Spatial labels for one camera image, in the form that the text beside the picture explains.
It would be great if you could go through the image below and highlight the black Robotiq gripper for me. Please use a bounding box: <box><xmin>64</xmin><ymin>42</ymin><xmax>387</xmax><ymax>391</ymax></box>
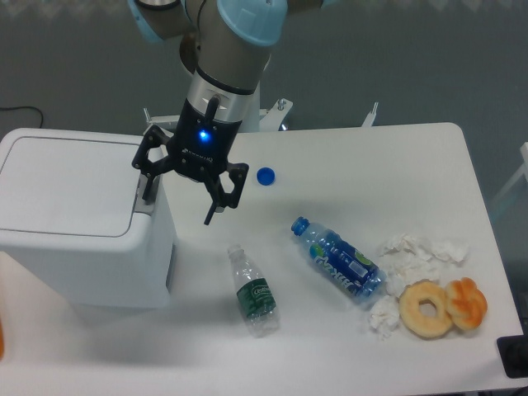
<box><xmin>132</xmin><ymin>97</ymin><xmax>249</xmax><ymax>225</ymax></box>

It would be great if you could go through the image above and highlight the orange twisted bread roll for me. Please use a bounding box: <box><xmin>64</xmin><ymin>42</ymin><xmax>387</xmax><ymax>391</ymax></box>
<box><xmin>445</xmin><ymin>277</ymin><xmax>488</xmax><ymax>331</ymax></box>

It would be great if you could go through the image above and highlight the blue plastic bottle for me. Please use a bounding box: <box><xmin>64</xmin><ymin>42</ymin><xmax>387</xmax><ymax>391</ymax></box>
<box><xmin>291</xmin><ymin>217</ymin><xmax>385</xmax><ymax>305</ymax></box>

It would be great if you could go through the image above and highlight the large crumpled white tissue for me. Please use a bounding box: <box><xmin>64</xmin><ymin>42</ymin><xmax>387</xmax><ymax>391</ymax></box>
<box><xmin>378</xmin><ymin>233</ymin><xmax>470</xmax><ymax>298</ymax></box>

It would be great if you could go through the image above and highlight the plain ring doughnut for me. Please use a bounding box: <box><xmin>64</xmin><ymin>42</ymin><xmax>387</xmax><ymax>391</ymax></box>
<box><xmin>398</xmin><ymin>280</ymin><xmax>453</xmax><ymax>339</ymax></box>

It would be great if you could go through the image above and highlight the black device at edge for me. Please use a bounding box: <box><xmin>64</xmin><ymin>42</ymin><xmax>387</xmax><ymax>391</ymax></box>
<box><xmin>497</xmin><ymin>335</ymin><xmax>527</xmax><ymax>379</ymax></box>

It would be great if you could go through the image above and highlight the small crumpled white tissue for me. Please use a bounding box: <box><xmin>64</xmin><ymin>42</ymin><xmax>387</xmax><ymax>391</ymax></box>
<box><xmin>369</xmin><ymin>295</ymin><xmax>399</xmax><ymax>340</ymax></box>

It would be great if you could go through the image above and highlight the white frame at right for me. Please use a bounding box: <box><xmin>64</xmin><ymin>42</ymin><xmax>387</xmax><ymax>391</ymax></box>
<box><xmin>489</xmin><ymin>142</ymin><xmax>527</xmax><ymax>222</ymax></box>

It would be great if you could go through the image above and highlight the blue bottle cap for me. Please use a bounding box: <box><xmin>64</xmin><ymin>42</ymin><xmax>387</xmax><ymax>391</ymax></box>
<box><xmin>256</xmin><ymin>167</ymin><xmax>276</xmax><ymax>186</ymax></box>

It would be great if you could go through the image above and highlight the white push-button trash can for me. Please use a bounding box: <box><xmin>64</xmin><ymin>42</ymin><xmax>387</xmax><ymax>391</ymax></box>
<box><xmin>1</xmin><ymin>128</ymin><xmax>177</xmax><ymax>309</ymax></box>

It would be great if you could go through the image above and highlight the clear bottle green label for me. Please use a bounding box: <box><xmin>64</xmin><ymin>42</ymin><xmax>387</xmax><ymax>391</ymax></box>
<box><xmin>228</xmin><ymin>244</ymin><xmax>280</xmax><ymax>338</ymax></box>

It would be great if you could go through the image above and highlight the black floor cable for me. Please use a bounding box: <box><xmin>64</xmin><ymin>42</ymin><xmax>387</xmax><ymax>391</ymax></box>
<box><xmin>0</xmin><ymin>106</ymin><xmax>45</xmax><ymax>127</ymax></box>

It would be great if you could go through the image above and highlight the orange object at edge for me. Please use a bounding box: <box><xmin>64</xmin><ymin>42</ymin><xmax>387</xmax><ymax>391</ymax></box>
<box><xmin>0</xmin><ymin>320</ymin><xmax>6</xmax><ymax>360</ymax></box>

